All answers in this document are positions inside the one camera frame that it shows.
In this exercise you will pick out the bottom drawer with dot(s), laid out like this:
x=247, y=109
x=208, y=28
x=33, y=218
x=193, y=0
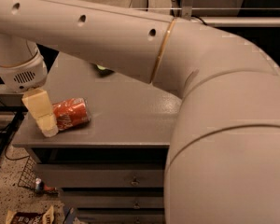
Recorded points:
x=121, y=216

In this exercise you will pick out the top drawer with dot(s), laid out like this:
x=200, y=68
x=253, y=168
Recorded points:
x=101, y=175

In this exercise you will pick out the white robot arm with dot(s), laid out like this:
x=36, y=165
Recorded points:
x=223, y=163

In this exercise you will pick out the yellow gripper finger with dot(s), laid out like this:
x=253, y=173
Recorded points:
x=39, y=105

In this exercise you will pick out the drawer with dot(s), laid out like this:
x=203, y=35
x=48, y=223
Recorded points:
x=101, y=175
x=135, y=199
x=121, y=216

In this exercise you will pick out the grey drawer cabinet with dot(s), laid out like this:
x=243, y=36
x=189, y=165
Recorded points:
x=131, y=122

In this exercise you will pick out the red coke can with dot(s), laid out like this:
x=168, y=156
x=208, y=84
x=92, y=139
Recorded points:
x=71, y=113

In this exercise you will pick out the green chip bag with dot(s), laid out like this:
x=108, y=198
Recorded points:
x=101, y=68

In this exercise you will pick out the brown snack bag on floor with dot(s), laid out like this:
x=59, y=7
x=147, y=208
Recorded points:
x=30, y=218

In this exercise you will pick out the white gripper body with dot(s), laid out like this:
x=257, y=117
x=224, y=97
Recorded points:
x=21, y=76

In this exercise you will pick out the wire basket on floor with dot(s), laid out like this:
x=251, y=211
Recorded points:
x=29, y=180

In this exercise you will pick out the middle drawer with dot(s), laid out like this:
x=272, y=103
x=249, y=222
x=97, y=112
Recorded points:
x=135, y=199

